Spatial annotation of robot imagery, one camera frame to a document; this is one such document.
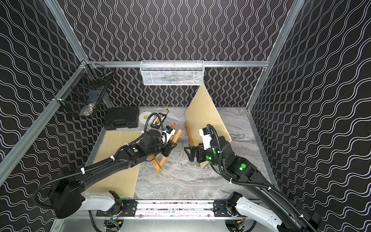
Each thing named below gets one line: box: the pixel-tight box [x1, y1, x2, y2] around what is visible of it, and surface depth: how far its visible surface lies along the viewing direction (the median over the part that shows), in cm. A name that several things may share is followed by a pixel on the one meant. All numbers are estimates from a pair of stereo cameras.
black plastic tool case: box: [103, 106, 140, 131], surface depth 108 cm
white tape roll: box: [138, 111, 155, 125], surface depth 116 cm
